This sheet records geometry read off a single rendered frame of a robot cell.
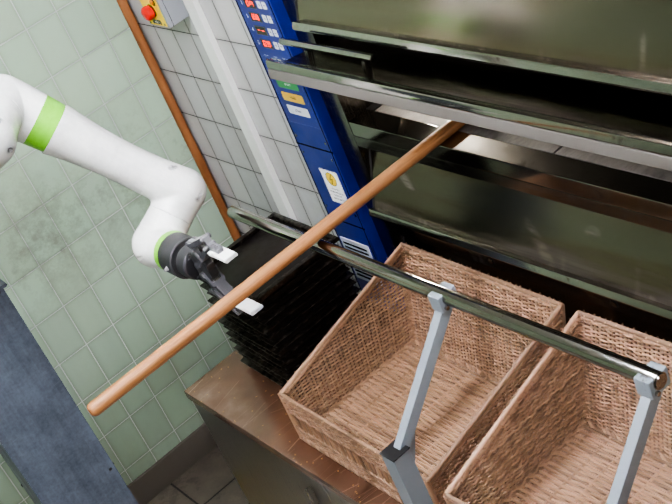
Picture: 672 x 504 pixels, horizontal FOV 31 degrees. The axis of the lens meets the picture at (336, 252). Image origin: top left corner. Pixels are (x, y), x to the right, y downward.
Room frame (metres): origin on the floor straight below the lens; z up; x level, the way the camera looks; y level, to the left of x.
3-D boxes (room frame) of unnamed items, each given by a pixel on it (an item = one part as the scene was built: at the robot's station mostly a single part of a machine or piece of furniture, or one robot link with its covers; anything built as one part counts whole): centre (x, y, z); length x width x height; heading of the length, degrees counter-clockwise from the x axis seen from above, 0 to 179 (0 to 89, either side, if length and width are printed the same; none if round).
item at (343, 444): (2.22, -0.07, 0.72); 0.56 x 0.49 x 0.28; 26
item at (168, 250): (2.33, 0.30, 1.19); 0.12 x 0.06 x 0.09; 118
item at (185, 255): (2.26, 0.27, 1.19); 0.09 x 0.07 x 0.08; 28
